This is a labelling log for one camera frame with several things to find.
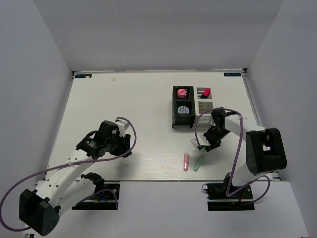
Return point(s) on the right blue table label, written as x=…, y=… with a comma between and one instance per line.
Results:
x=232, y=74

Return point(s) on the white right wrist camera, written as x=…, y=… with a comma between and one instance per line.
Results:
x=200, y=141

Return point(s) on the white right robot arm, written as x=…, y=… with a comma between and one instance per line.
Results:
x=260, y=150

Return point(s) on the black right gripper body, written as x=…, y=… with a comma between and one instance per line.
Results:
x=214, y=137

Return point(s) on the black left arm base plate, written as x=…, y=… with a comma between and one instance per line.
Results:
x=106, y=201

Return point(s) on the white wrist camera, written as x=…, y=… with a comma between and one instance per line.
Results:
x=200, y=141
x=123, y=125

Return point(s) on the white slotted organizer container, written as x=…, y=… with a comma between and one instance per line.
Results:
x=202, y=119

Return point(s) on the pink cap black highlighter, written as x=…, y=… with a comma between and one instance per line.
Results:
x=206, y=93

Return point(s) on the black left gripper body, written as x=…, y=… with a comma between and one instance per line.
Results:
x=116, y=145

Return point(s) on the left blue table label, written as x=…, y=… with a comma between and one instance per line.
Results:
x=83, y=75

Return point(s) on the blue table label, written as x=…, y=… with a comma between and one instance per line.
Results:
x=83, y=75
x=232, y=74

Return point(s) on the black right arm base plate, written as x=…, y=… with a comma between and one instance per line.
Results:
x=218, y=201

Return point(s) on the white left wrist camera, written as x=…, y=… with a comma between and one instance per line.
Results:
x=123, y=125

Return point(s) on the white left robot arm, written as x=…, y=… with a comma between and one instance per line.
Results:
x=42, y=207

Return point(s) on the black organizer container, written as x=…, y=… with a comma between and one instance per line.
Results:
x=181, y=119

